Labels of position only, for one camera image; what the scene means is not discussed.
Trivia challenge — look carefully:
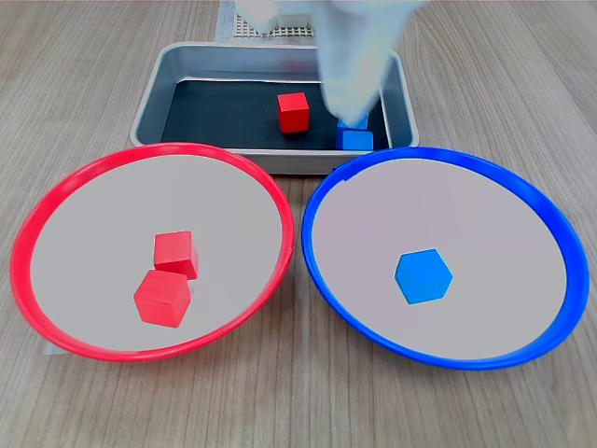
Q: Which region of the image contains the blue cube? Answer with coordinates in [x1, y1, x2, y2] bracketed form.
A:
[335, 129, 375, 151]
[337, 111, 369, 132]
[394, 247, 454, 306]

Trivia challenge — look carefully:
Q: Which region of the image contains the blue-rimmed white plate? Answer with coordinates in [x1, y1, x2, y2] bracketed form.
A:
[301, 147, 590, 371]

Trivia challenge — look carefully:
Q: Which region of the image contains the steel tray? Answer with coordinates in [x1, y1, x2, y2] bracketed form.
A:
[129, 41, 420, 176]

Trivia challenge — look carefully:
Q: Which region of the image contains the black tray mat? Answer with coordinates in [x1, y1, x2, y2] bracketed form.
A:
[160, 78, 391, 153]

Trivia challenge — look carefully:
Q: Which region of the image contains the red cube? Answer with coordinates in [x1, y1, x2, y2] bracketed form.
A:
[153, 231, 201, 281]
[276, 91, 311, 134]
[132, 269, 192, 329]

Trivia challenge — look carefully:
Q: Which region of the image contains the pale perforated base plate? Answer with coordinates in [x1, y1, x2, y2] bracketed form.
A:
[231, 12, 314, 39]

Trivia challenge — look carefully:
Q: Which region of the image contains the red-rimmed white plate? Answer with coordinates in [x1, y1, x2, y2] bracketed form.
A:
[9, 142, 296, 364]

